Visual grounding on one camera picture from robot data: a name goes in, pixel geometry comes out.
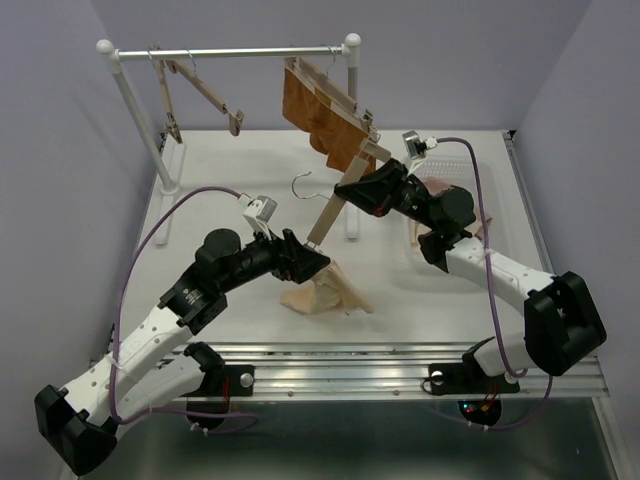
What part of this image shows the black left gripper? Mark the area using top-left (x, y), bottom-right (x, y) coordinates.
top-left (220, 220), bottom-right (330, 293)

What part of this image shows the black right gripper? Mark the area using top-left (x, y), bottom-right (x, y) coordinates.
top-left (334, 157), bottom-right (440, 231)

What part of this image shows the beige underwear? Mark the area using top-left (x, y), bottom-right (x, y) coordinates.
top-left (279, 260), bottom-right (375, 315)

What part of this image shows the wooden hanger with beige cloth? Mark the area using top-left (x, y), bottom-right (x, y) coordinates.
top-left (289, 137), bottom-right (394, 252)

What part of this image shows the pink underwear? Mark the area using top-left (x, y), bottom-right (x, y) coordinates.
top-left (421, 177), bottom-right (452, 196)

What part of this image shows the wooden clip hanger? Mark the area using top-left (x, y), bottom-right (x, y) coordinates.
top-left (165, 60), bottom-right (244, 137)
top-left (149, 55), bottom-right (184, 144)

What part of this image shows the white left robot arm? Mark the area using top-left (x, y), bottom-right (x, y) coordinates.
top-left (34, 229), bottom-right (330, 476)

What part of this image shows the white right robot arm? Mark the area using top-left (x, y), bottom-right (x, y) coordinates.
top-left (334, 159), bottom-right (607, 390)

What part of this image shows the brown underwear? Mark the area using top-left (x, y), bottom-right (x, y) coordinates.
top-left (282, 69), bottom-right (367, 172)

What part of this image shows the wooden hanger with brown cloth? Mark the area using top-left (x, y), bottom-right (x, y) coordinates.
top-left (282, 57), bottom-right (380, 142)

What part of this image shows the empty wooden clip hanger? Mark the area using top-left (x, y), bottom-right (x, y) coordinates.
top-left (149, 55), bottom-right (184, 144)

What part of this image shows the white plastic basket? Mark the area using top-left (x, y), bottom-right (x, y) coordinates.
top-left (398, 155), bottom-right (516, 277)

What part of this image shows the white clothes rack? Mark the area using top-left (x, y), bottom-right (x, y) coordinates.
top-left (95, 32), bottom-right (365, 240)

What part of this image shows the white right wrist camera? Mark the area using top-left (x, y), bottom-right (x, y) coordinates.
top-left (402, 130), bottom-right (438, 174)

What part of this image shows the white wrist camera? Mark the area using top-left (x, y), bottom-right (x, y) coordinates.
top-left (238, 194), bottom-right (278, 238)
top-left (402, 130), bottom-right (438, 174)

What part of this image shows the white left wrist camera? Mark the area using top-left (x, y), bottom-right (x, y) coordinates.
top-left (238, 194), bottom-right (278, 238)

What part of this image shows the aluminium mounting rail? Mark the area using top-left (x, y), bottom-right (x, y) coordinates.
top-left (134, 319), bottom-right (612, 401)

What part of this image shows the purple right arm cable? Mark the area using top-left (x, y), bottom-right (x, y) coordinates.
top-left (429, 136), bottom-right (556, 432)

